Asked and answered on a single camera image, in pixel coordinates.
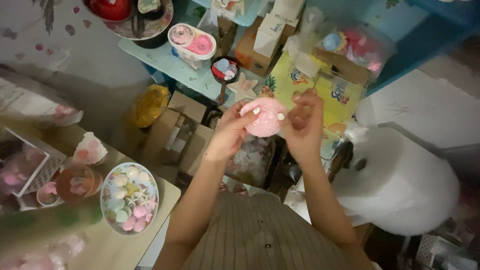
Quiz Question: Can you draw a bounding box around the person's left hand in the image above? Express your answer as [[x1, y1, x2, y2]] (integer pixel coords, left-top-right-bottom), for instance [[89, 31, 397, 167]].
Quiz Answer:
[[205, 100, 261, 163]]

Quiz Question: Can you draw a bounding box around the person's right hand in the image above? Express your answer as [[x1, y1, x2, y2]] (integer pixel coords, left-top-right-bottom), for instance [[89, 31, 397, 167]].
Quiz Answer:
[[277, 88, 325, 166]]

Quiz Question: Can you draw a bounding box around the pink rose-shaped soap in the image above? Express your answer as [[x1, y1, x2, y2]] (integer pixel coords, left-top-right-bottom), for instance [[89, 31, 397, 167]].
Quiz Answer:
[[240, 97, 289, 138]]

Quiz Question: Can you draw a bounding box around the clear bag of soap scraps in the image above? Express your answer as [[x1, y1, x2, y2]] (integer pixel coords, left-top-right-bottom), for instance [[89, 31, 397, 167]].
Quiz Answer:
[[224, 134, 276, 188]]

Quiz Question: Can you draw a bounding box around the yellow cartoon print carton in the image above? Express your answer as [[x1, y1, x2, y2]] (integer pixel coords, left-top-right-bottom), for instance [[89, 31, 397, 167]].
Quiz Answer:
[[259, 50, 366, 160]]

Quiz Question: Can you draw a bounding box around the white starfish soap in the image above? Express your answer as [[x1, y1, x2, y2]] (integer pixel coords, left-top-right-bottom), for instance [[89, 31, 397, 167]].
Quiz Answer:
[[227, 72, 259, 103]]

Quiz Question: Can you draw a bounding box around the open brown cardboard box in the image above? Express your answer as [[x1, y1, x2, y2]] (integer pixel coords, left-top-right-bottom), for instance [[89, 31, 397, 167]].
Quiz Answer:
[[140, 91, 215, 177]]

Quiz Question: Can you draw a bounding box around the small black pan of soaps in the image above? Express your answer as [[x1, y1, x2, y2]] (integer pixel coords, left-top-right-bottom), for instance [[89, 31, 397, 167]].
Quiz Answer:
[[210, 56, 241, 106]]

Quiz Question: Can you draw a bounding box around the yellow plastic bag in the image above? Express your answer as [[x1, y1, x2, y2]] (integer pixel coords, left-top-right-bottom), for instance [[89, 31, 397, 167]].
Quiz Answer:
[[133, 84, 170, 129]]

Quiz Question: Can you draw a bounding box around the clear bag of colourful soaps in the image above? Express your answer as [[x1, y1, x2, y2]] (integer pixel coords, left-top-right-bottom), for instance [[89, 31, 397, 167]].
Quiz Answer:
[[300, 22, 396, 81]]

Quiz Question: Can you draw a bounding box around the stack of cardboard boxes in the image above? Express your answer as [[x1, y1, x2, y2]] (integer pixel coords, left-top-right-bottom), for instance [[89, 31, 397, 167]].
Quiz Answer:
[[234, 0, 305, 77]]

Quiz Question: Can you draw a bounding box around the white tub of pink soaps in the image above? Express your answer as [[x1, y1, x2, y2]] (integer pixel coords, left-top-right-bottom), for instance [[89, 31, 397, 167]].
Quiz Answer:
[[167, 23, 217, 70]]

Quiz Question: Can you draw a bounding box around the person's striped beige skirt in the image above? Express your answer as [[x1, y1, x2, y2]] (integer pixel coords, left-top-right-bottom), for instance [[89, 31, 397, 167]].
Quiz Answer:
[[180, 190, 383, 270]]

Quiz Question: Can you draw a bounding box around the roll of bubble wrap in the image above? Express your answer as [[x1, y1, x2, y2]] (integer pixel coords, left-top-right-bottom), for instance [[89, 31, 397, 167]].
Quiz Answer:
[[329, 125, 461, 237]]

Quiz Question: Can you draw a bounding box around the floral plate of shell soaps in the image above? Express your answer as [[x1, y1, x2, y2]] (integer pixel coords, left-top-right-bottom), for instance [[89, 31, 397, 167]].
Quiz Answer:
[[100, 162, 160, 236]]

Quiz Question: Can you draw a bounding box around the floral round tray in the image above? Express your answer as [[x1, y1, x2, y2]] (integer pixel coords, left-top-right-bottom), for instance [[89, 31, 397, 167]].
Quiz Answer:
[[103, 0, 174, 49]]

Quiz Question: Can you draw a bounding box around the pink white wrapped soap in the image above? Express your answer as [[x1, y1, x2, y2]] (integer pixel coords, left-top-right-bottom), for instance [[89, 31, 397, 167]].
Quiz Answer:
[[72, 131, 108, 166]]

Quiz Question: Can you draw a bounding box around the dark cupcake soap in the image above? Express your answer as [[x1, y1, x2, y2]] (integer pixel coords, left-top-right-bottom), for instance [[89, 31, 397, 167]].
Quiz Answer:
[[136, 0, 164, 21]]

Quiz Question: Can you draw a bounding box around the orange glass jar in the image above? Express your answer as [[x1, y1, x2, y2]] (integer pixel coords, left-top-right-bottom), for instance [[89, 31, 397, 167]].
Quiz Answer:
[[55, 164, 104, 205]]

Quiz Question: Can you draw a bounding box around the red round bowl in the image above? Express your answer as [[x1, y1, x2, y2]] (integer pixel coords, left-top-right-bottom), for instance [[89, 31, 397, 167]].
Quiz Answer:
[[83, 0, 133, 22]]

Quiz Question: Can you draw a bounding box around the white plastic crate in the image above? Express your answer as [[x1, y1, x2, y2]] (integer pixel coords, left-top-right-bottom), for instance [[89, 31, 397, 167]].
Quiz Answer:
[[414, 234, 479, 270]]

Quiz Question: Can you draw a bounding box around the small cup of pink soap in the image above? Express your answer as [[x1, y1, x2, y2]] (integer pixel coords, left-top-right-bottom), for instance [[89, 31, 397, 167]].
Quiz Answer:
[[36, 182, 61, 207]]

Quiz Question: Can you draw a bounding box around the white lattice basket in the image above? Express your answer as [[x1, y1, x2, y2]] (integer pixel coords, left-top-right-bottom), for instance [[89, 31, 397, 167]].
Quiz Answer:
[[0, 127, 67, 198]]

